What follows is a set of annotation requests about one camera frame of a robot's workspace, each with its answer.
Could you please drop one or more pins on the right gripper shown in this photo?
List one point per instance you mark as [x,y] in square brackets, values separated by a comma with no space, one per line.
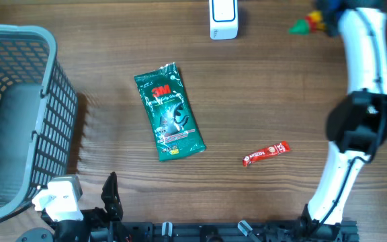
[333,26]

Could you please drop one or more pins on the green 3M gloves packet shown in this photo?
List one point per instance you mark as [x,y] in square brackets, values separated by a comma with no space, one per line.
[174,127]

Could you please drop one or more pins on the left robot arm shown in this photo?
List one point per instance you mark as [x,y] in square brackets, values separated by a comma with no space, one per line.
[66,230]

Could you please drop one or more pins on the red coffee stick sachet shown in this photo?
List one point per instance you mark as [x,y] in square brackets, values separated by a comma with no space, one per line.
[266,153]

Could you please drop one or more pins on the grey plastic shopping basket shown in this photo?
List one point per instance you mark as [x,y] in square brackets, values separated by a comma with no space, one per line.
[38,110]

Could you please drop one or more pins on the red sauce bottle green cap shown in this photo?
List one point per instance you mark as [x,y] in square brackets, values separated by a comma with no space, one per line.
[313,22]

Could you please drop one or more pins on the white barcode scanner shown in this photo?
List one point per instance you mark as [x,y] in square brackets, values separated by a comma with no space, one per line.
[224,21]

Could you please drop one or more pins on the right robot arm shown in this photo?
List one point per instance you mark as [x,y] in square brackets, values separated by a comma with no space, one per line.
[357,127]

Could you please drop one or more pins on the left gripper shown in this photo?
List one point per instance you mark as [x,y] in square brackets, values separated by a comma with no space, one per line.
[110,197]

